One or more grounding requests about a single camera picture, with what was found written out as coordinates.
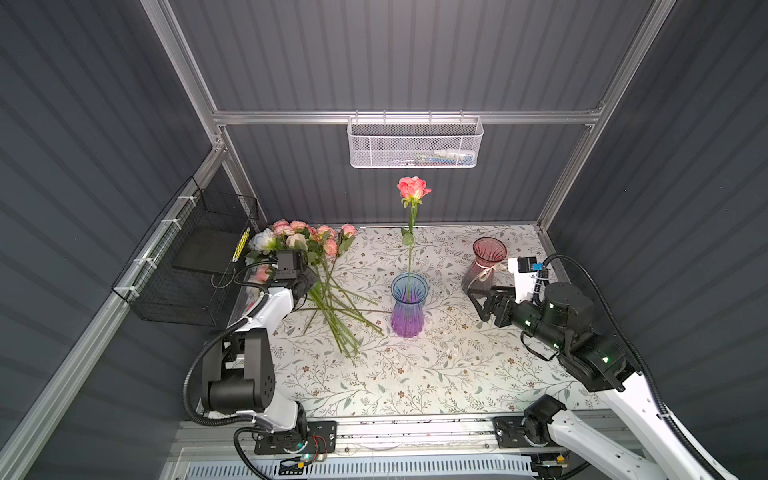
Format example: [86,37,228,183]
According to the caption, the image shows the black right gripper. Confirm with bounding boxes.
[466,281,563,354]

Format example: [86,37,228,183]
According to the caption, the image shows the red glass vase with ribbon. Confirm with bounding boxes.
[461,237,507,293]

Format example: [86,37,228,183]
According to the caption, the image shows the blue purple glass vase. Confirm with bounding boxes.
[391,272,429,338]

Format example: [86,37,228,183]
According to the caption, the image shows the pink red rose stem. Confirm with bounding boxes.
[397,176,432,299]

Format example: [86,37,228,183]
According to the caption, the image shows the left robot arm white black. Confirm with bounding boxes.
[184,250,317,453]

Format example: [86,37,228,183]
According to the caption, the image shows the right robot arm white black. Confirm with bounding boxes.
[467,282,733,479]

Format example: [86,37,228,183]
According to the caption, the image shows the bunch of artificial flowers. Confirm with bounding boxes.
[246,219,383,358]

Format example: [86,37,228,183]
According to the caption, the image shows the floral table cloth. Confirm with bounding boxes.
[270,225,600,417]

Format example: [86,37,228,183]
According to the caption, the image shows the items in white basket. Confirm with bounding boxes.
[397,149,476,168]

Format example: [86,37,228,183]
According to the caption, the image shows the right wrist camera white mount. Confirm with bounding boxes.
[508,256,542,302]

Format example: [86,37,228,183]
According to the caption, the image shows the black wire mesh basket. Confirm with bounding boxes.
[113,180,260,327]

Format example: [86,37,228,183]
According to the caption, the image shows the white wire mesh basket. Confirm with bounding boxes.
[346,114,484,169]

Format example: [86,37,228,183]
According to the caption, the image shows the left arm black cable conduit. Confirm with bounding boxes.
[182,260,289,480]

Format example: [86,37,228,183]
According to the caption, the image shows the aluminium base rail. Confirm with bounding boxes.
[159,413,581,479]

